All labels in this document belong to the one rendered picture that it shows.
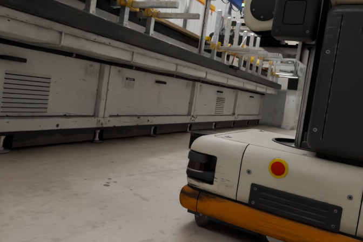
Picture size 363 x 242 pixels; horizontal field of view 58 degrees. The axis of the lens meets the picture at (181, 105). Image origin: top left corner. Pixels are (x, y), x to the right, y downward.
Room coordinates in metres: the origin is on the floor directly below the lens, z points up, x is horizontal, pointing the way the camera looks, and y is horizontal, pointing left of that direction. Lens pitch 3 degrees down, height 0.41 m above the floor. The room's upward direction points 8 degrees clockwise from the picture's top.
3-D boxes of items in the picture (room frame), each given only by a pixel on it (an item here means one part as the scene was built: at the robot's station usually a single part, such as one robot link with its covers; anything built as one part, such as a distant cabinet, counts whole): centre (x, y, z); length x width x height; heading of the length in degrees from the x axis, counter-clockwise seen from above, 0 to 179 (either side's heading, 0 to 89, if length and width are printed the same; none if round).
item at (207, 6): (2.68, -0.09, 0.93); 0.05 x 0.05 x 0.45; 62
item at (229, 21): (3.13, -0.33, 0.90); 0.04 x 0.04 x 0.48; 62
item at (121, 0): (1.83, 0.37, 0.83); 0.14 x 0.06 x 0.05; 152
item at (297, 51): (1.13, -0.29, 0.68); 0.28 x 0.27 x 0.25; 152
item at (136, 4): (1.80, 0.28, 0.83); 0.43 x 0.03 x 0.04; 62
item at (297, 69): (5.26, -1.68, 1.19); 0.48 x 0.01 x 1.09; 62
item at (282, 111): (5.93, -1.22, 0.95); 1.65 x 0.70 x 1.90; 62
